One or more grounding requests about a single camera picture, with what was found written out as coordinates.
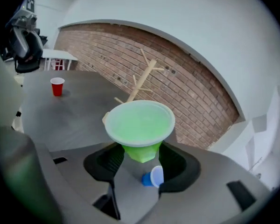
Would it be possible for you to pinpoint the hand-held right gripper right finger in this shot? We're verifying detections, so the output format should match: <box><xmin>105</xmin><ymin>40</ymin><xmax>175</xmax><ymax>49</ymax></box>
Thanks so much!
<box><xmin>135</xmin><ymin>141</ymin><xmax>273</xmax><ymax>224</ymax></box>

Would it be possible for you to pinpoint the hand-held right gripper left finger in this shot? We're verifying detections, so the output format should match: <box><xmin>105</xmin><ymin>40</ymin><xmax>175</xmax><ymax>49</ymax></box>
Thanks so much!
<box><xmin>34</xmin><ymin>141</ymin><xmax>126</xmax><ymax>224</ymax></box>

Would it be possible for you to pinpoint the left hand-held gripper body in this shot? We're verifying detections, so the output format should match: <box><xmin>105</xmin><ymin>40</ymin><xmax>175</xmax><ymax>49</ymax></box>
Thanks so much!
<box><xmin>4</xmin><ymin>0</ymin><xmax>49</xmax><ymax>62</ymax></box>

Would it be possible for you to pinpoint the blue plastic cup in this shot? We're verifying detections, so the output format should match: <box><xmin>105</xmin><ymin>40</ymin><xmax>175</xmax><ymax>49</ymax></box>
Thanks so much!
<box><xmin>141</xmin><ymin>165</ymin><xmax>165</xmax><ymax>189</ymax></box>

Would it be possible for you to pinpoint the red plastic cup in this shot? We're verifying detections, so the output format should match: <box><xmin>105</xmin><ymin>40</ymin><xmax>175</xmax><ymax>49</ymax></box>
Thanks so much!
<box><xmin>50</xmin><ymin>77</ymin><xmax>65</xmax><ymax>97</ymax></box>

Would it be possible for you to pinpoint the green plastic cup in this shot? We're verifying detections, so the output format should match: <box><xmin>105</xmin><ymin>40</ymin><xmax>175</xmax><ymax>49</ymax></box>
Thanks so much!
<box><xmin>104</xmin><ymin>99</ymin><xmax>176</xmax><ymax>164</ymax></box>

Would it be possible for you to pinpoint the wooden mug tree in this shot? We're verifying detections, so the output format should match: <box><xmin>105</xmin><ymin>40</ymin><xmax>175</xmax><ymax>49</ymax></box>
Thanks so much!
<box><xmin>102</xmin><ymin>48</ymin><xmax>165</xmax><ymax>126</ymax></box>

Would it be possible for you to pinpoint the black office chair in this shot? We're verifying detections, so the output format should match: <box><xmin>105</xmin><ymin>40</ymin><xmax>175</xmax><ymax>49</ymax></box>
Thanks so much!
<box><xmin>14</xmin><ymin>56</ymin><xmax>42</xmax><ymax>74</ymax></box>

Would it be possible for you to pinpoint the white table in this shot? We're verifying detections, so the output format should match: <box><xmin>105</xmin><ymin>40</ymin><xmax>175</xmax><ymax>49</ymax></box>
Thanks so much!
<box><xmin>42</xmin><ymin>49</ymin><xmax>79</xmax><ymax>71</ymax></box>

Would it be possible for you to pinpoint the red stool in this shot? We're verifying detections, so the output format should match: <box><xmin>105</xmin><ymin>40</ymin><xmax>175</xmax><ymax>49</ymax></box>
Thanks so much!
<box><xmin>54</xmin><ymin>58</ymin><xmax>65</xmax><ymax>71</ymax></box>

